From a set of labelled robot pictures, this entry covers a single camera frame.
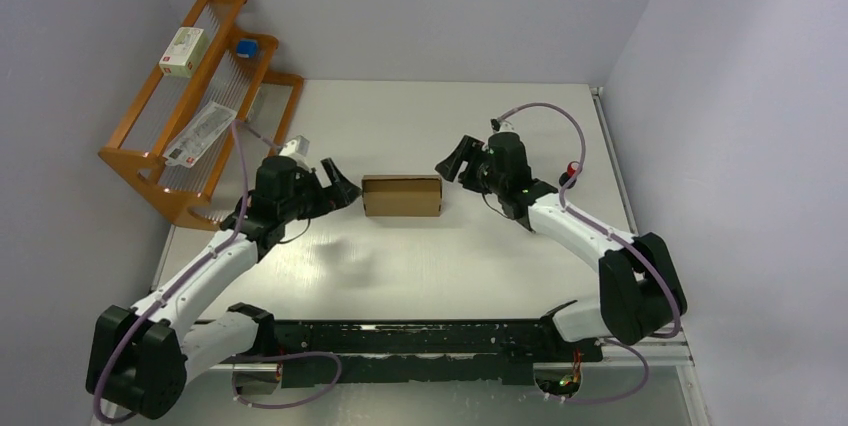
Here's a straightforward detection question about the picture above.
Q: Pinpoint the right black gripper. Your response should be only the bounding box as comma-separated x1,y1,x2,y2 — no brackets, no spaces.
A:
435,135,506,195

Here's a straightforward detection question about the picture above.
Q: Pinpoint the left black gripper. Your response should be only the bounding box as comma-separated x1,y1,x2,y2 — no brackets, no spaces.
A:
278,156,360,222

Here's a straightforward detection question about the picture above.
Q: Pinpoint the brown cardboard box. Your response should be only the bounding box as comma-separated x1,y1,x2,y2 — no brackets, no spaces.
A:
361,175,443,217

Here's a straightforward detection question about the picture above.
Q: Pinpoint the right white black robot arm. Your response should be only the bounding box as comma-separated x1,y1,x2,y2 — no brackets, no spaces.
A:
435,132,688,360

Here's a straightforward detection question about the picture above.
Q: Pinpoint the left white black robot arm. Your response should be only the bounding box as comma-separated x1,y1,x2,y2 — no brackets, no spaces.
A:
85,156,362,425

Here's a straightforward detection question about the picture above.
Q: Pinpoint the white green carton box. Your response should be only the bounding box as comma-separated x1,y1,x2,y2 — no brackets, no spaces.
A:
158,27,209,78

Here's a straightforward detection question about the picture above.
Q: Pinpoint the clear plastic bag package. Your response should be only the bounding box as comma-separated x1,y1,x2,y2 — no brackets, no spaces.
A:
164,101,237,168

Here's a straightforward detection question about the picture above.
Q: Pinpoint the orange wooden rack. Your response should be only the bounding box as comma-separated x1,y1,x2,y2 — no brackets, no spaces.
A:
98,0,305,230

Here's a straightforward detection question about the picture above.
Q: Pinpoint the blue round object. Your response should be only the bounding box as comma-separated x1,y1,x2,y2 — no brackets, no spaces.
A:
236,38,260,59

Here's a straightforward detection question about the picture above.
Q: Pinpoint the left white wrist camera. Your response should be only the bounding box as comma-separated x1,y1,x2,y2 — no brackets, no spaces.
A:
277,135,310,162

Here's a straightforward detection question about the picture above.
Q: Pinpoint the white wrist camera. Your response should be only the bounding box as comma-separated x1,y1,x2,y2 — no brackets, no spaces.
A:
277,135,310,162
490,118,515,134

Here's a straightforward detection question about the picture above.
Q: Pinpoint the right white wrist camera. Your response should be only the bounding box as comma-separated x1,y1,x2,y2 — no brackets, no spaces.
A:
490,118,515,134

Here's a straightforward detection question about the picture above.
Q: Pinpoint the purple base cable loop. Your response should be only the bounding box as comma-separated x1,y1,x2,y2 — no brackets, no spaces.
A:
231,351,343,410

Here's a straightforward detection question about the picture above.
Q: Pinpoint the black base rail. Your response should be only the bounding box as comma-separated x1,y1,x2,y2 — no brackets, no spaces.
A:
237,318,603,388

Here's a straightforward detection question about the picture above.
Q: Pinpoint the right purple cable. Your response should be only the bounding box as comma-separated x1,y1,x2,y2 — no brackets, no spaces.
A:
490,102,684,406

